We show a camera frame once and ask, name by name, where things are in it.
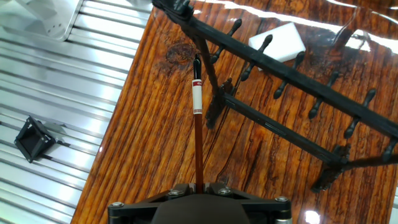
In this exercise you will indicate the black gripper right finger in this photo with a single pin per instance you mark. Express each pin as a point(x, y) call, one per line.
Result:
point(264, 208)

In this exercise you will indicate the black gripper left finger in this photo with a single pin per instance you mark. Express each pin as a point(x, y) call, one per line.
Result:
point(140, 208)

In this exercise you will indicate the thin black pen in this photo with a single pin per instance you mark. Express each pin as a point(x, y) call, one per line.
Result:
point(197, 99)

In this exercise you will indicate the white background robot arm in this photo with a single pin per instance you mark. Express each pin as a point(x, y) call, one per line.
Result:
point(37, 15)

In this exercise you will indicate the black pen rack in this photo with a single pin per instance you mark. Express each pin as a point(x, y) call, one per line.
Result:
point(295, 77)

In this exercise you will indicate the wood grain table mat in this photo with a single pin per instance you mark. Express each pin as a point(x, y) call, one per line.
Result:
point(149, 140)

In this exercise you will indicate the small black folding stand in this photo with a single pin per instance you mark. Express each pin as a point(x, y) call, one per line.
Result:
point(32, 140)

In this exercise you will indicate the white foam block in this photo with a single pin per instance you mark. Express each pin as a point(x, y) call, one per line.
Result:
point(286, 42)

